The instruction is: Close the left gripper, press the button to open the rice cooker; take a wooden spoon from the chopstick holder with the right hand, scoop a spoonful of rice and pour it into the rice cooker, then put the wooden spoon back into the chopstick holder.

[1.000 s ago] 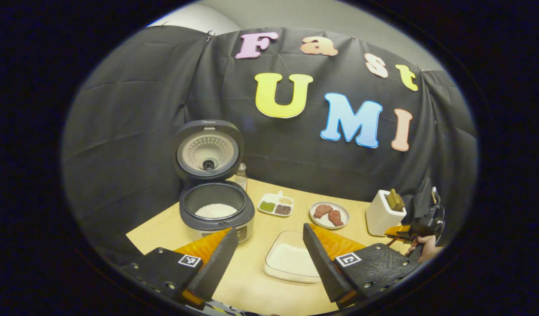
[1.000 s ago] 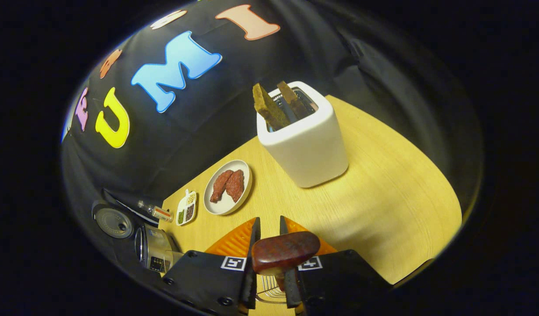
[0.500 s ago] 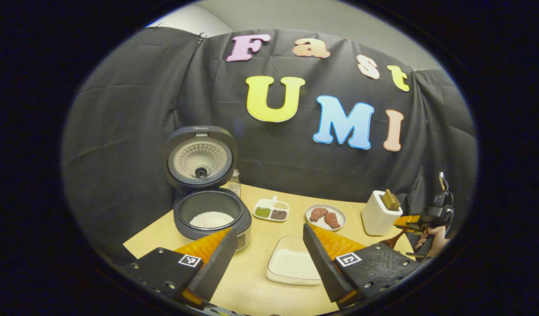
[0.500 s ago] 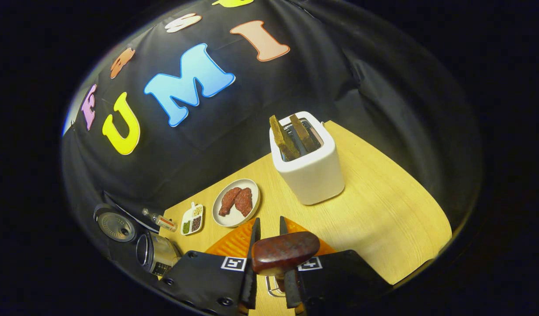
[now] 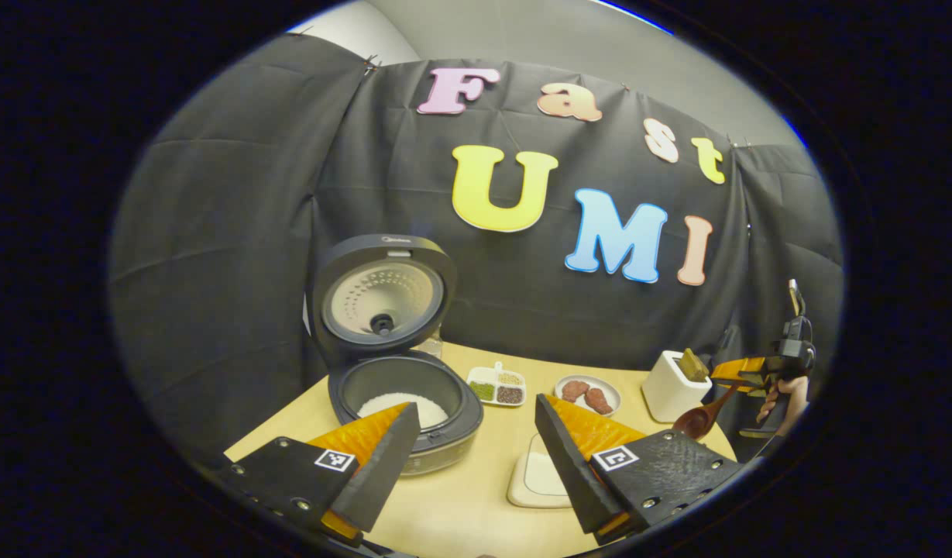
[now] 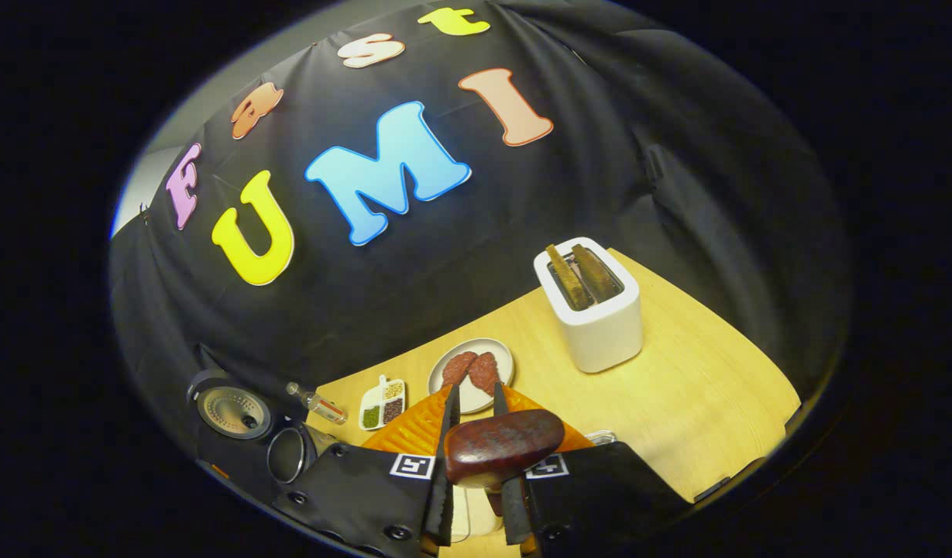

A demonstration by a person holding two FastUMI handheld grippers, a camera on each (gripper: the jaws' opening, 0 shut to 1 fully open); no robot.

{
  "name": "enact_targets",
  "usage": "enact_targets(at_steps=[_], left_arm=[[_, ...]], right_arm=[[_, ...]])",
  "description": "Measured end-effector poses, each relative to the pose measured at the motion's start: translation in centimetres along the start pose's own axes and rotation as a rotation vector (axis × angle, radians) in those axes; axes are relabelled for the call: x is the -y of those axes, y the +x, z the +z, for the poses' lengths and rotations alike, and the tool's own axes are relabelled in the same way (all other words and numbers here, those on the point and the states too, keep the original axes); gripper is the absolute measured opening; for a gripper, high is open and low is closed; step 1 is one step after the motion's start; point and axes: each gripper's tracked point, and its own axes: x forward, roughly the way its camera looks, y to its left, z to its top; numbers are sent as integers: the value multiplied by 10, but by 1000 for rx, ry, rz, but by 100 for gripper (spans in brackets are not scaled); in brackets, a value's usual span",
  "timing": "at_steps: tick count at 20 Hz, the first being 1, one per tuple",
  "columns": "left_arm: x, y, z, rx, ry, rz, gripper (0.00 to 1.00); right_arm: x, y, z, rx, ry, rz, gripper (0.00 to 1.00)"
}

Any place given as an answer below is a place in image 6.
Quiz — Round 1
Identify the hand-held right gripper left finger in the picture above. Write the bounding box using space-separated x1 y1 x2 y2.
273 384 462 558

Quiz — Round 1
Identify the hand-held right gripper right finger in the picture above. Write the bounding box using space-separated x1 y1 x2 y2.
491 381 692 558

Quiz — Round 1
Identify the dark wooden spoon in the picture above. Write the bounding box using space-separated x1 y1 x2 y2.
445 408 565 516

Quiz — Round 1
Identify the dark grey rice cooker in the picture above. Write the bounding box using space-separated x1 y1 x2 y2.
185 369 339 505

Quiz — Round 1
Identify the brown meat piece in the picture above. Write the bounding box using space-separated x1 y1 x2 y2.
468 352 501 398
442 351 479 388

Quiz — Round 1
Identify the white divided dish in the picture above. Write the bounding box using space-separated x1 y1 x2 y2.
359 375 407 432

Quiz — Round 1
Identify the white round plate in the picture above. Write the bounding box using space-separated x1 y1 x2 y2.
428 338 515 414

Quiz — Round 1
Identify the small glass bottle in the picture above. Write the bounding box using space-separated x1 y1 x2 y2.
285 381 349 425

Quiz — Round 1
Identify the white toaster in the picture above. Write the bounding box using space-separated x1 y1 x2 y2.
533 236 644 374

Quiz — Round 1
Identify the brown toast slice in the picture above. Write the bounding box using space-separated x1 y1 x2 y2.
545 244 589 312
571 243 620 303

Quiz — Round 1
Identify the black backdrop cloth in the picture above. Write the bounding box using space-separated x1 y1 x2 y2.
108 0 848 497

